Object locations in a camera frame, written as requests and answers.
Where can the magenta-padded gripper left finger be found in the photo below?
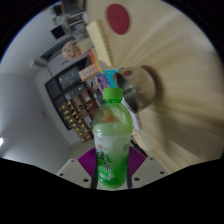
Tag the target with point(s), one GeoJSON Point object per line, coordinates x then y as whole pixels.
{"type": "Point", "coordinates": [81, 166]}

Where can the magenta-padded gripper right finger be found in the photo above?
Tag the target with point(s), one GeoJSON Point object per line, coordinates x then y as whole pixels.
{"type": "Point", "coordinates": [141, 168]}

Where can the green drink bottle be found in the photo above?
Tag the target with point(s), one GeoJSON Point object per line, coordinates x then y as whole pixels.
{"type": "Point", "coordinates": [111, 143]}

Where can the dark shelf unit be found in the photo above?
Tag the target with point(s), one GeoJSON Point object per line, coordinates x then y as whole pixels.
{"type": "Point", "coordinates": [71, 100]}

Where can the steel cup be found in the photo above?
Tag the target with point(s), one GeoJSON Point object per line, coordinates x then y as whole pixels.
{"type": "Point", "coordinates": [138, 87]}

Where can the colourful book stack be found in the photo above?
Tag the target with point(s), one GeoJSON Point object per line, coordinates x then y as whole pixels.
{"type": "Point", "coordinates": [100, 75]}

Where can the pink flower bouquet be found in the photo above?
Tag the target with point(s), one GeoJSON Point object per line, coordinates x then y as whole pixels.
{"type": "Point", "coordinates": [71, 50]}

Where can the flat round red coaster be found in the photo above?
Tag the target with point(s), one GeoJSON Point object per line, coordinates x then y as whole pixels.
{"type": "Point", "coordinates": [118, 19]}

